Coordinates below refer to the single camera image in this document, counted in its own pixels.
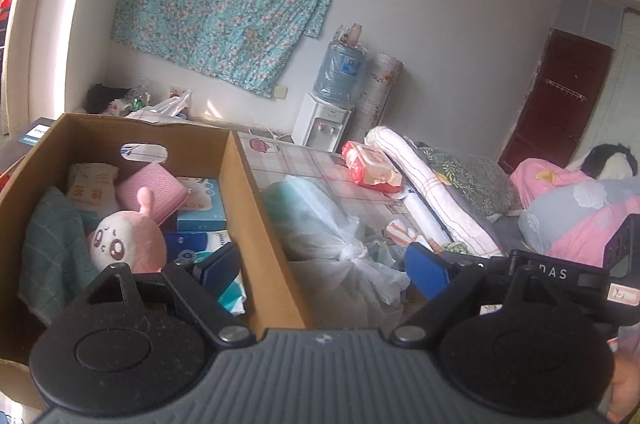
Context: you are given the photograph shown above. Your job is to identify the blue wet wipes pack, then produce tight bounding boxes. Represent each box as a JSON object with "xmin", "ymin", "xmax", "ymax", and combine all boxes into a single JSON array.
[{"xmin": 164, "ymin": 230, "xmax": 246, "ymax": 316}]

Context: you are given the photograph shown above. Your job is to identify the black bag on floor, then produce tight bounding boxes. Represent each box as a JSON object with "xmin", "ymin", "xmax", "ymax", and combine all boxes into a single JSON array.
[{"xmin": 84, "ymin": 83, "xmax": 130, "ymax": 114}]

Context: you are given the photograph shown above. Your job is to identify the brown cardboard box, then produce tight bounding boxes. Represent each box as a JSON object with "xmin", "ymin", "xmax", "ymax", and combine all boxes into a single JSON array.
[{"xmin": 1, "ymin": 113, "xmax": 314, "ymax": 410}]

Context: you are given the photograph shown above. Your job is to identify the light blue bandage box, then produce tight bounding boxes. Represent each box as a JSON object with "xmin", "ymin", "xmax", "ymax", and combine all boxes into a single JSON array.
[{"xmin": 176, "ymin": 177, "xmax": 227, "ymax": 232}]

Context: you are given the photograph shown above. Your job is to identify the white water dispenser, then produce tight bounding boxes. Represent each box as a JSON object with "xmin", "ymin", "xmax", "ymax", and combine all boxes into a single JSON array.
[{"xmin": 291, "ymin": 92, "xmax": 352, "ymax": 152}]

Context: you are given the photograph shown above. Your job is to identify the blue water jug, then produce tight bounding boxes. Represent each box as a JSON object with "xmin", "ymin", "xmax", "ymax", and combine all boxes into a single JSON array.
[{"xmin": 314, "ymin": 40, "xmax": 366, "ymax": 109}]

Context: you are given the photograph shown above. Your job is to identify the teal checked towel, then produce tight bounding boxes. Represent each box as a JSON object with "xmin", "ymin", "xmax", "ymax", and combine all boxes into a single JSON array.
[{"xmin": 18, "ymin": 187, "xmax": 98, "ymax": 326}]

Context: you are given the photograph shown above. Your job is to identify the white power cord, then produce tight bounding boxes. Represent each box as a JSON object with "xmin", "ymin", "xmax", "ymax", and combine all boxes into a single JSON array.
[{"xmin": 247, "ymin": 123, "xmax": 294, "ymax": 142}]

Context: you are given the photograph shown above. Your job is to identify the green floral scrunchie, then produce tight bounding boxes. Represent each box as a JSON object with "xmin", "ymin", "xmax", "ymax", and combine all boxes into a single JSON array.
[{"xmin": 444, "ymin": 242, "xmax": 471, "ymax": 255}]

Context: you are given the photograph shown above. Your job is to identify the white cotton swab bag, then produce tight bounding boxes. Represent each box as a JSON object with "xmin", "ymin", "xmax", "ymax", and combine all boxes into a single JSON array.
[{"xmin": 66, "ymin": 163, "xmax": 119, "ymax": 219}]

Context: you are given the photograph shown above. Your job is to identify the grey white quilt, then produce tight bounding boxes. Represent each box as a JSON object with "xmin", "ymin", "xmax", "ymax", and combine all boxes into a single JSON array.
[{"xmin": 364, "ymin": 126, "xmax": 503, "ymax": 257}]

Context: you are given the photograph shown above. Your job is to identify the pink grey cartoon blanket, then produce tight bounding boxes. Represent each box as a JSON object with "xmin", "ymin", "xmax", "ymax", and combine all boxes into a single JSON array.
[{"xmin": 510, "ymin": 158, "xmax": 639, "ymax": 267}]

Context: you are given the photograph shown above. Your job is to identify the red white wipes pack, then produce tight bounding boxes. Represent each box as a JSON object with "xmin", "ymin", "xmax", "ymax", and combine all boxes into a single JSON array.
[{"xmin": 342, "ymin": 141, "xmax": 402, "ymax": 194}]

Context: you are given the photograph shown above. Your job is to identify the white plastic shopping bag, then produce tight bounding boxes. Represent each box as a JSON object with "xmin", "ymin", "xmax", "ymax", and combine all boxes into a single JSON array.
[{"xmin": 262, "ymin": 176, "xmax": 410, "ymax": 333}]

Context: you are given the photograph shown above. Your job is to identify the dark red wooden door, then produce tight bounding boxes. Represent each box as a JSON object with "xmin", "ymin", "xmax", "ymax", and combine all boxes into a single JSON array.
[{"xmin": 499, "ymin": 30, "xmax": 613, "ymax": 173}]

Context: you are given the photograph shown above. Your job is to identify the wall power socket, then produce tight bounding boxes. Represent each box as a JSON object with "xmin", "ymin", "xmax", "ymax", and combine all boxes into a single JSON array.
[{"xmin": 273, "ymin": 85, "xmax": 288, "ymax": 99}]

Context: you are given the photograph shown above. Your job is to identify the pink bottle on jug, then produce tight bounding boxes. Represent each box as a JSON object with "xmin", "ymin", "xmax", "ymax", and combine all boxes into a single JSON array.
[{"xmin": 345, "ymin": 23, "xmax": 362, "ymax": 48}]

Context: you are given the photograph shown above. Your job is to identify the rolled floral mat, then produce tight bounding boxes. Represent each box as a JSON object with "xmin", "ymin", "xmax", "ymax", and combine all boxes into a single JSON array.
[{"xmin": 347, "ymin": 52, "xmax": 404, "ymax": 142}]

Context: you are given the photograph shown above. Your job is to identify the pink woven pouch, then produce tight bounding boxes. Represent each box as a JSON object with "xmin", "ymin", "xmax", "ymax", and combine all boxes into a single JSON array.
[{"xmin": 115, "ymin": 163, "xmax": 189, "ymax": 225}]

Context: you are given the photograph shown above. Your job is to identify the white plastic bag on floor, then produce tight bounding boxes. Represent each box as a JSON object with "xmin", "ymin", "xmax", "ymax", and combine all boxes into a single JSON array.
[{"xmin": 127, "ymin": 89, "xmax": 192, "ymax": 125}]

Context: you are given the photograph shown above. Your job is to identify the black white plush toy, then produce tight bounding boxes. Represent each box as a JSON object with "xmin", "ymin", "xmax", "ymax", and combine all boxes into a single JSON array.
[{"xmin": 566, "ymin": 144, "xmax": 639, "ymax": 180}]

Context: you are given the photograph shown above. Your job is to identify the person right hand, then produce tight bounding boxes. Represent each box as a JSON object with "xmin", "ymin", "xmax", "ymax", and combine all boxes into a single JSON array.
[{"xmin": 608, "ymin": 337, "xmax": 640, "ymax": 423}]

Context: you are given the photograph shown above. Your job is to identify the pink round plush toy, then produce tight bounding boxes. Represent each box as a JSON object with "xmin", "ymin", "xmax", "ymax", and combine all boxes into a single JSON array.
[{"xmin": 88, "ymin": 187, "xmax": 167, "ymax": 274}]

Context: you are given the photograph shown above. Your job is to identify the green leaf pattern pillow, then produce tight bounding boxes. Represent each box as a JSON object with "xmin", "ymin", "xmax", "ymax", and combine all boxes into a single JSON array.
[{"xmin": 418, "ymin": 144, "xmax": 523, "ymax": 217}]

